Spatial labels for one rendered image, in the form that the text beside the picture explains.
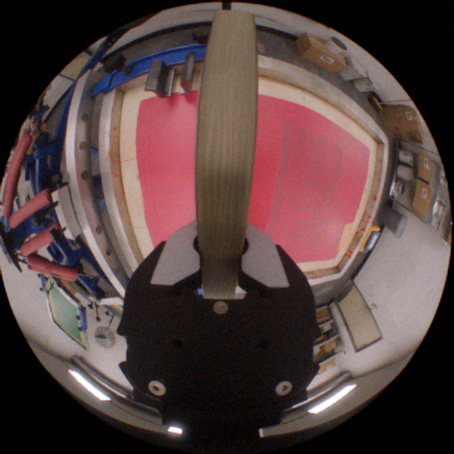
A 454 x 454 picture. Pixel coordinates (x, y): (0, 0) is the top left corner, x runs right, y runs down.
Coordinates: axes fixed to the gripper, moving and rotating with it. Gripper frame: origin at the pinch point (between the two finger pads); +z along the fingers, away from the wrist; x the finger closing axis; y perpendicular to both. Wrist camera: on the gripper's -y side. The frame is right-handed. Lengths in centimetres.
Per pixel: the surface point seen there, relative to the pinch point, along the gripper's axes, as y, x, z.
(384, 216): 15, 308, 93
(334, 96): -25.8, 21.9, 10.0
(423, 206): -45, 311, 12
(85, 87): -28.7, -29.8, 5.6
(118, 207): 2.3, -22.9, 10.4
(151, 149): -8.6, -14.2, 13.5
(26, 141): -30, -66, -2
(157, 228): 9.3, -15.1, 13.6
